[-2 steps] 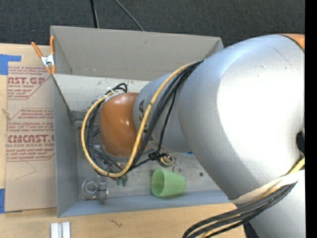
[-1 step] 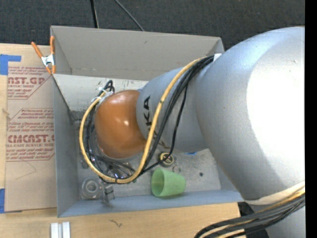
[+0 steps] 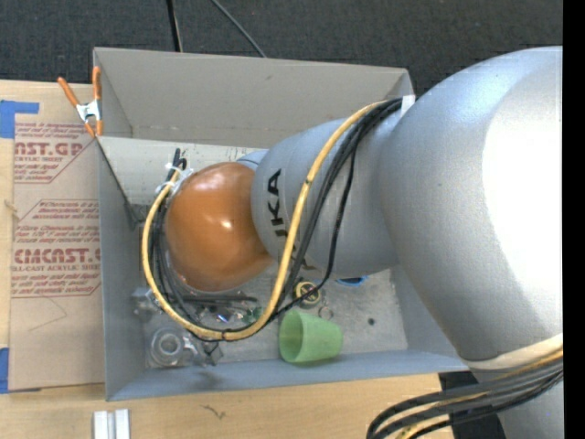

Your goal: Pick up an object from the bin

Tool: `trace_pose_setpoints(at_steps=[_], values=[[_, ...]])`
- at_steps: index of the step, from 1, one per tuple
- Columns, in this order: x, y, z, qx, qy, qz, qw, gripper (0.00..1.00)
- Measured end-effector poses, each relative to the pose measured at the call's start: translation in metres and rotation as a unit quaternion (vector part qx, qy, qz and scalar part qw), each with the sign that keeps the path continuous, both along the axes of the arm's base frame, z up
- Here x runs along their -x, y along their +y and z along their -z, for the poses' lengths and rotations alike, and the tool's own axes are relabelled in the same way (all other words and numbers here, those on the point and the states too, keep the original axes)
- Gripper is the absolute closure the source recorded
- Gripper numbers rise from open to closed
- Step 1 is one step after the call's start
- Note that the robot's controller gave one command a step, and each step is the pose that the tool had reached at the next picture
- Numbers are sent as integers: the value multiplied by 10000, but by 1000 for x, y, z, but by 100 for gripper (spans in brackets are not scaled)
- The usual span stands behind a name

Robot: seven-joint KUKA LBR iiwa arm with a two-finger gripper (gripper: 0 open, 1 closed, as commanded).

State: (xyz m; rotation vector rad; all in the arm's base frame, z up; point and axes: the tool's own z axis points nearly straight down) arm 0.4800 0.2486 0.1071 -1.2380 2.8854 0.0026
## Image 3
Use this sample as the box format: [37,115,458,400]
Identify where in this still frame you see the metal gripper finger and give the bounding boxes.
[131,287,164,323]
[183,332,226,368]

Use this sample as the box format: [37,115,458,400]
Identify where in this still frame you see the clear glass jar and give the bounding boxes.
[145,327,198,368]

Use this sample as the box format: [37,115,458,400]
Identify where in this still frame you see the yellow and black round thing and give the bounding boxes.
[292,280,322,311]

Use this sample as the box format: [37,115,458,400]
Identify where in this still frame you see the green plastic cup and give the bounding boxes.
[277,308,345,365]

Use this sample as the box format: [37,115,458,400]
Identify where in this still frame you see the brown cardboard board red print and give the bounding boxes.
[0,79,108,395]

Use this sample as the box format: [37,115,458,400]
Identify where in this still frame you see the grey metal bin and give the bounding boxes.
[92,47,472,402]

